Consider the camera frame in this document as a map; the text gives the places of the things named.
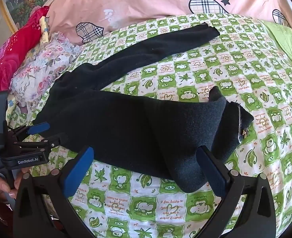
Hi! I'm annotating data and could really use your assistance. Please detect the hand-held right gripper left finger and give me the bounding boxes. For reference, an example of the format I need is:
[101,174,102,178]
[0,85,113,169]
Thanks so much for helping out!
[13,146,97,238]

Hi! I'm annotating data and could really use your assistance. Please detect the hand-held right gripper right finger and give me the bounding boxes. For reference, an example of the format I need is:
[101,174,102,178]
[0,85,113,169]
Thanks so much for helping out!
[196,146,277,238]

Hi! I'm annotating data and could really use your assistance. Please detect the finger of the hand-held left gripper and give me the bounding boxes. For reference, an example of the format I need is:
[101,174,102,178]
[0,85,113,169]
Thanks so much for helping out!
[13,134,70,154]
[11,122,50,140]

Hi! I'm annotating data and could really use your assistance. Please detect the black pants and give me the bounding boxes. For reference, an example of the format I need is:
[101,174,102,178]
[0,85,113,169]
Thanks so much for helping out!
[33,22,254,193]

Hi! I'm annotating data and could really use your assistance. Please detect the person's left hand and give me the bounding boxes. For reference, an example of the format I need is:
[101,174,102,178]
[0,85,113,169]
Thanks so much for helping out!
[0,167,31,200]

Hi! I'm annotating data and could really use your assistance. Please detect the floral ruffled pillow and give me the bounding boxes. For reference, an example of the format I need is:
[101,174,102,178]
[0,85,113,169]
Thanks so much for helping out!
[10,32,83,109]

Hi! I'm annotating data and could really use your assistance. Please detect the red embroidered blanket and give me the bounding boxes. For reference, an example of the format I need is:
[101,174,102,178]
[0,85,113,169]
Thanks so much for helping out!
[0,5,50,105]

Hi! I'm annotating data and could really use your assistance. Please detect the yellow floral cloth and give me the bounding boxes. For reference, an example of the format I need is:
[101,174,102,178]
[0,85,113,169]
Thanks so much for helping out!
[38,16,51,45]

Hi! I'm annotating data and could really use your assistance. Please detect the green checked bed sheet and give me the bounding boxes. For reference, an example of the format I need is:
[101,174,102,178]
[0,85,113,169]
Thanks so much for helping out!
[28,12,292,238]

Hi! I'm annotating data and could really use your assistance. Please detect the plain green cloth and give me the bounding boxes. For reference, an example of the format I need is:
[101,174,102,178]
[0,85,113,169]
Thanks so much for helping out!
[262,20,292,65]

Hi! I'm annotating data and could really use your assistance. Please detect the pink quilt with plaid prints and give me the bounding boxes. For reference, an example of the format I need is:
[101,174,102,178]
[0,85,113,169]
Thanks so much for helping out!
[47,0,292,46]

